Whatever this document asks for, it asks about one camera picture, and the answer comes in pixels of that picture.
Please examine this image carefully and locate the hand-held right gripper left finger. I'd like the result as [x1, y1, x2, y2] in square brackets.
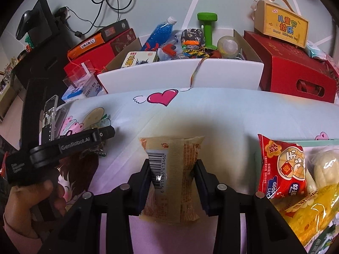
[40, 160, 152, 254]

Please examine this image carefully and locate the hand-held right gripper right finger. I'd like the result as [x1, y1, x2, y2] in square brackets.
[194, 159, 305, 254]

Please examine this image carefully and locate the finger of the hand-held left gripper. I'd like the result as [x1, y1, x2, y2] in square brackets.
[99, 126, 116, 142]

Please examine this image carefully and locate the beige orange-print snack packet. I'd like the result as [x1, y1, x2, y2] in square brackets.
[138, 135, 206, 224]

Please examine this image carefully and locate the red snack packet cream window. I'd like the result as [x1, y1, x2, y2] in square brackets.
[256, 133, 308, 199]

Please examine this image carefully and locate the yellow snack packet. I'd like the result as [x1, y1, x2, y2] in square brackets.
[274, 183, 339, 247]

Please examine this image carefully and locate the clear-wrapped white bun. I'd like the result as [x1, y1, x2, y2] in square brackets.
[308, 149, 339, 194]

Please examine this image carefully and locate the person's left forearm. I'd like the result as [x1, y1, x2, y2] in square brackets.
[2, 214, 46, 254]

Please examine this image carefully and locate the person's left hand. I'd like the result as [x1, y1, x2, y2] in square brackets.
[3, 179, 66, 239]

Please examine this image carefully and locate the smartphone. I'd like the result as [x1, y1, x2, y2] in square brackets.
[42, 95, 59, 141]

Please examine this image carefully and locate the blue and white carton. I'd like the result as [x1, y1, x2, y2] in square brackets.
[62, 79, 107, 104]

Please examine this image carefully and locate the clear plastic box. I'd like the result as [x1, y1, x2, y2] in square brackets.
[62, 60, 96, 90]

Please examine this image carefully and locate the white cardboard box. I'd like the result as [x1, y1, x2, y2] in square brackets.
[96, 29, 266, 95]

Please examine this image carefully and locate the dark red box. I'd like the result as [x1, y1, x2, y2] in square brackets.
[63, 28, 141, 78]

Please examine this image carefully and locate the yellow card game box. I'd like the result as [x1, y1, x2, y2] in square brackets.
[120, 51, 160, 70]

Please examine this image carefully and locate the black cabinet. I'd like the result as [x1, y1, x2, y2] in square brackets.
[11, 39, 70, 86]

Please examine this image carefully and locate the orange and black box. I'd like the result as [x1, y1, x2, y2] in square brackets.
[67, 18, 131, 59]

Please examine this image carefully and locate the blue bead bottle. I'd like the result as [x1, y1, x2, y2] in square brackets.
[141, 16, 178, 52]

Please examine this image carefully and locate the black patterned round case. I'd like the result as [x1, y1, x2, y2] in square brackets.
[181, 27, 206, 47]

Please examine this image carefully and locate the black stand device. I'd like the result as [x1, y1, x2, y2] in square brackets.
[15, 0, 62, 42]

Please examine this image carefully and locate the green dumbbell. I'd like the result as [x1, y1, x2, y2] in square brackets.
[197, 12, 221, 50]

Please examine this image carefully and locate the red gift box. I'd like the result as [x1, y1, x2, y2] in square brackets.
[243, 30, 339, 104]

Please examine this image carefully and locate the light blue tissue pack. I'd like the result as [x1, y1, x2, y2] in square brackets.
[304, 42, 329, 59]

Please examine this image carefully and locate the rainbow string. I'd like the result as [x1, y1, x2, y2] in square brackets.
[189, 46, 210, 88]

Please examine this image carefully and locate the wall socket with plug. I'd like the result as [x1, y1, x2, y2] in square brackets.
[54, 6, 71, 23]

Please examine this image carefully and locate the yellow gift box with handle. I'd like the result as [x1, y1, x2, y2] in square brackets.
[250, 0, 310, 49]

